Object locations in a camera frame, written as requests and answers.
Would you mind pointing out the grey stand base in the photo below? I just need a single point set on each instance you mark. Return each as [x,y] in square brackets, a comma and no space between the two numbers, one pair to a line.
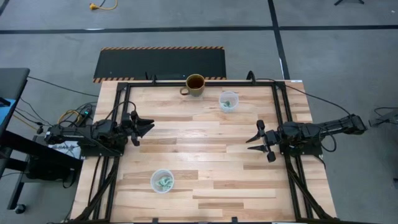
[387,119]

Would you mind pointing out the black tripod foot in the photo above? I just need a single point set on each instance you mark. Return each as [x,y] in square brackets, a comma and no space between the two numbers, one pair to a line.
[348,1]

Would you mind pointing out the black desk frame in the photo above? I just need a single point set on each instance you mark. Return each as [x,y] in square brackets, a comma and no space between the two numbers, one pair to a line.
[31,152]

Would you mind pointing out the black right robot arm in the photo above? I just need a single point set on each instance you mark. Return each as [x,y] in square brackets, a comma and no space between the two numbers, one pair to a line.
[335,126]

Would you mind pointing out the olive and teal ceramic mug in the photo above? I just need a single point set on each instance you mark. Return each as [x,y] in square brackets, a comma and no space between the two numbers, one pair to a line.
[196,92]

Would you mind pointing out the black power strip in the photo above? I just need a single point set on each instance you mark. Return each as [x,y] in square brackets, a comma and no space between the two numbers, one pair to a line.
[85,112]

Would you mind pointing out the black hazard-striped floor mat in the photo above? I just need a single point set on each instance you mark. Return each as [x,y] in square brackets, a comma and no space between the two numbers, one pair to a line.
[161,63]

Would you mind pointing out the black aluminium table frame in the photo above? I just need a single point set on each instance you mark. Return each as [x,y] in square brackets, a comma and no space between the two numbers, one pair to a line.
[149,84]

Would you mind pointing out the black box under desk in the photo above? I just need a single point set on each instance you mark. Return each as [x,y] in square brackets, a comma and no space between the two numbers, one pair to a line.
[46,169]

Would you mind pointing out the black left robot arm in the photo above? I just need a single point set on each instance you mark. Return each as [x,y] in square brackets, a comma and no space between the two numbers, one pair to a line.
[77,133]

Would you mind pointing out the clear round plastic container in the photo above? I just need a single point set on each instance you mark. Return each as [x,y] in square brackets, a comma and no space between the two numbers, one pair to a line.
[233,97]
[154,174]

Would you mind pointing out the white printed sheet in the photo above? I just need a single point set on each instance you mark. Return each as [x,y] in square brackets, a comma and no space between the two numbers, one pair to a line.
[66,149]

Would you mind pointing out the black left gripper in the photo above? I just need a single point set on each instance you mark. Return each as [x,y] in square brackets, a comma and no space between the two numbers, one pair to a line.
[127,124]

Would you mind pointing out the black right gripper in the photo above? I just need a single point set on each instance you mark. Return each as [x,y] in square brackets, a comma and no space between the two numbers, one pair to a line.
[273,137]

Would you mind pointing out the dark grey desk top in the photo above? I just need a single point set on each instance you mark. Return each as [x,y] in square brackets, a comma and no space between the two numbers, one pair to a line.
[12,82]

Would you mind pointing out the blue flat item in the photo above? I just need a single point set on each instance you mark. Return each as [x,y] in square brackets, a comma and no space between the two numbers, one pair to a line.
[6,115]

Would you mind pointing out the black caster wheel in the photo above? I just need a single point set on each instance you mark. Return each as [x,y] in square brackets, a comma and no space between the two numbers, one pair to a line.
[20,209]

